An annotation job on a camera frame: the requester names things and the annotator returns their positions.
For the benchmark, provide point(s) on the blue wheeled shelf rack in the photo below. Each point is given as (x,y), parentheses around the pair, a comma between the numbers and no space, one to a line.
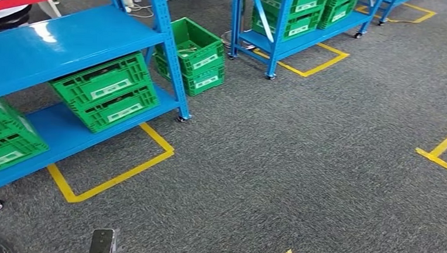
(290,42)
(390,5)

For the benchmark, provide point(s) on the blue metal shelf rack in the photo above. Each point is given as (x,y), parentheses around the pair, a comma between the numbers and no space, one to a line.
(69,46)

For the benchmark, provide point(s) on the chrome round stanchion base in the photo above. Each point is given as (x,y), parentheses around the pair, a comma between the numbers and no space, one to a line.
(228,42)

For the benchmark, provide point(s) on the black swivel stool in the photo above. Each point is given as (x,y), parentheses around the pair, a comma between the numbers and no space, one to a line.
(10,19)

